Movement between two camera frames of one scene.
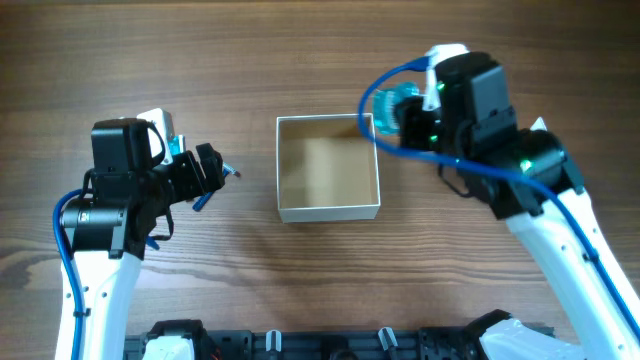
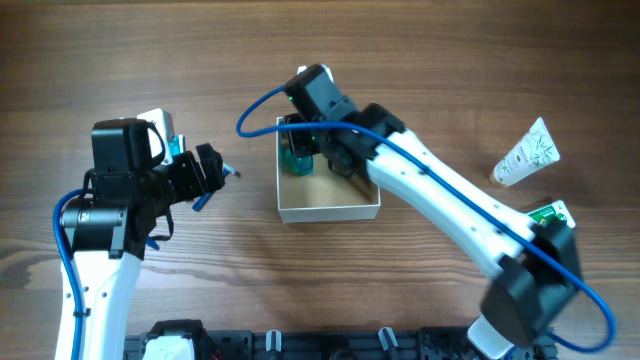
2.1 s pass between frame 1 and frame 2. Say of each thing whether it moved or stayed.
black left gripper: stayed
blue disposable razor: stayed
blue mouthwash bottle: moved
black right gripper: moved
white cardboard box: stayed
